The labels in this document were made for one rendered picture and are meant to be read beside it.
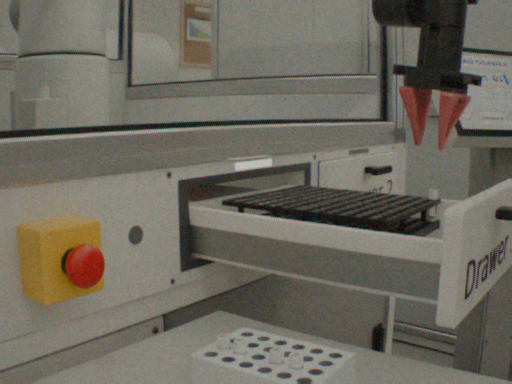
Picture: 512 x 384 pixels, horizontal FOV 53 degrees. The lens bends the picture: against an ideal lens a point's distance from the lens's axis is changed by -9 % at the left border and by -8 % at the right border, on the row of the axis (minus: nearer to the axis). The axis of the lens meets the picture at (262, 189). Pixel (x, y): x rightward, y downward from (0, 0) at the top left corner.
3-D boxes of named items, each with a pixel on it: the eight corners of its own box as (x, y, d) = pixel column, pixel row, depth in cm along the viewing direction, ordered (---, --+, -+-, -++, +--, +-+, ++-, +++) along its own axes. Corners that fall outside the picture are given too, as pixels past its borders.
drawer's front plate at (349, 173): (396, 205, 114) (398, 152, 112) (326, 229, 91) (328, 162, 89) (389, 204, 115) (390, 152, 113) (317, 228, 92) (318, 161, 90)
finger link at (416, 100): (412, 141, 74) (420, 72, 71) (461, 150, 69) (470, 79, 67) (391, 143, 68) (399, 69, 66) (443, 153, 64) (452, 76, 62)
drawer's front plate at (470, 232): (516, 259, 70) (522, 179, 68) (452, 331, 47) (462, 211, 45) (504, 257, 71) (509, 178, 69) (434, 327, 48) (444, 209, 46)
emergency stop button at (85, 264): (110, 284, 49) (107, 242, 49) (75, 294, 46) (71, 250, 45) (91, 278, 51) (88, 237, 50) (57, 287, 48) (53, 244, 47)
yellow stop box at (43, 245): (110, 292, 52) (105, 219, 51) (48, 310, 46) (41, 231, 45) (80, 281, 55) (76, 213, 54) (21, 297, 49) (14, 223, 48)
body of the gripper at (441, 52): (411, 80, 72) (416, 27, 71) (481, 90, 66) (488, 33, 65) (390, 78, 67) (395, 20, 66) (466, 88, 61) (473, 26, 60)
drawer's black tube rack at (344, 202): (438, 246, 71) (441, 198, 70) (383, 280, 57) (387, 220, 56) (299, 227, 84) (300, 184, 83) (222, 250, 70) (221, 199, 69)
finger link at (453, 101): (416, 142, 73) (424, 73, 71) (465, 151, 69) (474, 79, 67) (395, 144, 68) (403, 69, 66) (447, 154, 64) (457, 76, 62)
